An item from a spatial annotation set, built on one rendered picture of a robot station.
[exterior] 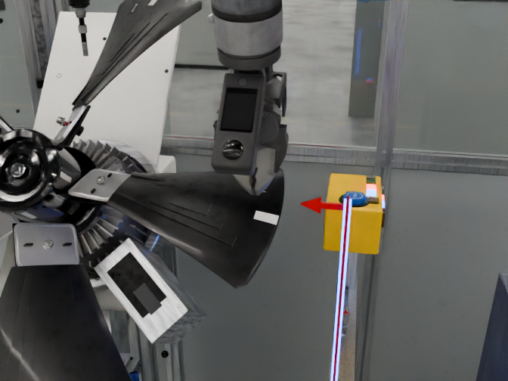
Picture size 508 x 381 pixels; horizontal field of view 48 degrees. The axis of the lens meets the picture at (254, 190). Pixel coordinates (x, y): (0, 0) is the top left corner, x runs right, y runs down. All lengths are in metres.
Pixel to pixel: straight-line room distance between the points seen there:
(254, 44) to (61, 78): 0.66
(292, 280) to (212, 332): 0.34
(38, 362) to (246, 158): 0.39
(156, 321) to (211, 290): 0.90
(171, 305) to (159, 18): 0.43
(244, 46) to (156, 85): 0.53
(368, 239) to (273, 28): 0.53
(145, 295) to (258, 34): 0.45
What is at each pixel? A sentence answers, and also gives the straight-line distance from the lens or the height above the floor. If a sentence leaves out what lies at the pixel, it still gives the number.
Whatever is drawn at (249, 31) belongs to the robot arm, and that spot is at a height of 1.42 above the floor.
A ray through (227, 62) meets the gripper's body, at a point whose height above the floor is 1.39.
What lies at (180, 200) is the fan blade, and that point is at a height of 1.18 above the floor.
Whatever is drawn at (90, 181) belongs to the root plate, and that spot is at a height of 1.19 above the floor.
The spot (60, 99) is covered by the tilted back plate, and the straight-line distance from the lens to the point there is 1.19.
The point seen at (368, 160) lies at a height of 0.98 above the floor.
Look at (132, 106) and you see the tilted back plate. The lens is 1.12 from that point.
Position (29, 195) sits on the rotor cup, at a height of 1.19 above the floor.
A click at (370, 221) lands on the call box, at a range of 1.02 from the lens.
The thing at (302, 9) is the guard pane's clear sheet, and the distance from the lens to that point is 1.42.
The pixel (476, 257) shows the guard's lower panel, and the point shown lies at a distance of 1.65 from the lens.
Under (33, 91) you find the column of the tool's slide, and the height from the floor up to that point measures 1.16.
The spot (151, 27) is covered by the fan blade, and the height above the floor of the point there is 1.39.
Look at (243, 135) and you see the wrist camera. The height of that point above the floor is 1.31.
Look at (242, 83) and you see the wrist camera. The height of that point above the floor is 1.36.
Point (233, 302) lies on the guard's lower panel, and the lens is 1.77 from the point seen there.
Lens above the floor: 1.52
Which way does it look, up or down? 25 degrees down
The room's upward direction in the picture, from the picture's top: straight up
